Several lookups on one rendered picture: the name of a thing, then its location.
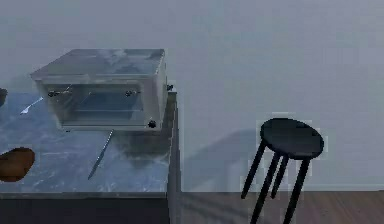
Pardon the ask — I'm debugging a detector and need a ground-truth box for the blue marble kitchen counter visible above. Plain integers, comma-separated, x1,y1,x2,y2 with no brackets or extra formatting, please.
0,90,183,224

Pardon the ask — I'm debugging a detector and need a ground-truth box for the silver microwave oven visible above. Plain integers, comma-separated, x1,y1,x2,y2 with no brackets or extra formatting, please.
30,48,175,132

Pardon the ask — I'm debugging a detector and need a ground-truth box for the black round stool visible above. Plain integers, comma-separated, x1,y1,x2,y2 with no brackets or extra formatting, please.
240,117,325,224

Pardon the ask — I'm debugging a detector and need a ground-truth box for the grey butter knife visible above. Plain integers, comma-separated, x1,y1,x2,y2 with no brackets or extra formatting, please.
87,129,115,181

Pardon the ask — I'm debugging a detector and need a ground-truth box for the white spoon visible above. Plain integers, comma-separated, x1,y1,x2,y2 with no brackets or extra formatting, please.
19,96,45,116

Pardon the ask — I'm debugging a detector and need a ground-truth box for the brown potato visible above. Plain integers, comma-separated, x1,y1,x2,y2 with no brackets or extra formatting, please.
0,146,36,183

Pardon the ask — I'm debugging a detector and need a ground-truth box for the dark round object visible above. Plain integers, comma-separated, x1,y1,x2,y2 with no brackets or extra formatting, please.
0,87,9,108

